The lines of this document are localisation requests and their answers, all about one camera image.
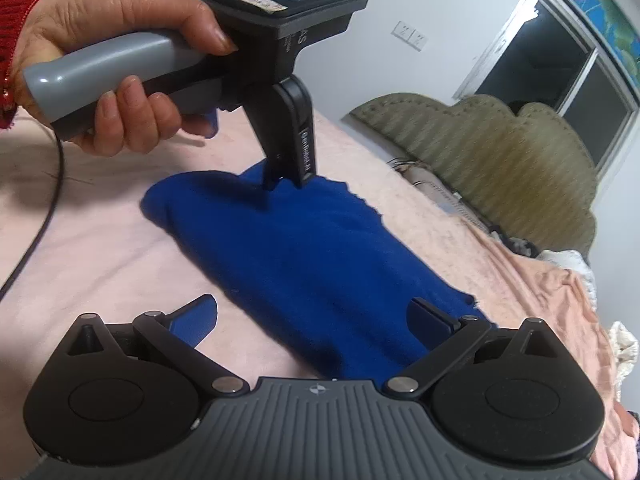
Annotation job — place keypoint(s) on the lotus wall painting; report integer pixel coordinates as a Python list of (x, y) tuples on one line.
[(610, 5)]

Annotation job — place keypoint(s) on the peach blanket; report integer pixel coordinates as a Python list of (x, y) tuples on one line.
[(565, 310)]

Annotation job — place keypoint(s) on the white wall socket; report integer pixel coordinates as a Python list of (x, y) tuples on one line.
[(418, 40), (402, 31)]

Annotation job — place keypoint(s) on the person's left hand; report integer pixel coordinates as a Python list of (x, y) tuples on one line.
[(115, 15)]

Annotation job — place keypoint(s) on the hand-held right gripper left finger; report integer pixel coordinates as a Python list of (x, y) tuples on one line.
[(196, 321)]

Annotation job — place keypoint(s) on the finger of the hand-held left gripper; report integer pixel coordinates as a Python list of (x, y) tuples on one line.
[(305, 150), (272, 135)]

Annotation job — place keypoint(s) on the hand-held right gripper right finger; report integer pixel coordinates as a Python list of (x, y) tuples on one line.
[(429, 322)]

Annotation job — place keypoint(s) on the olive padded headboard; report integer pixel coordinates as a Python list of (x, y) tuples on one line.
[(500, 160)]

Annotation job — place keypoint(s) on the white quilt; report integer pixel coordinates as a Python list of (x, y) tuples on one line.
[(570, 270)]

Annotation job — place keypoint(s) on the blue beaded sweater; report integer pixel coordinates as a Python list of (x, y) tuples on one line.
[(300, 260)]

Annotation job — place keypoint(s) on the window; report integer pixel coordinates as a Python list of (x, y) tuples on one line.
[(555, 65)]

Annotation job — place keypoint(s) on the pale pink plush blanket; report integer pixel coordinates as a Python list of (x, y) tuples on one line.
[(100, 250)]

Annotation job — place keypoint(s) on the person's left forearm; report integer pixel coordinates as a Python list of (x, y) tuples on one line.
[(15, 10)]

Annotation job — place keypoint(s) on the dark clothes pile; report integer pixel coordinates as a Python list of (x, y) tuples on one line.
[(515, 242)]

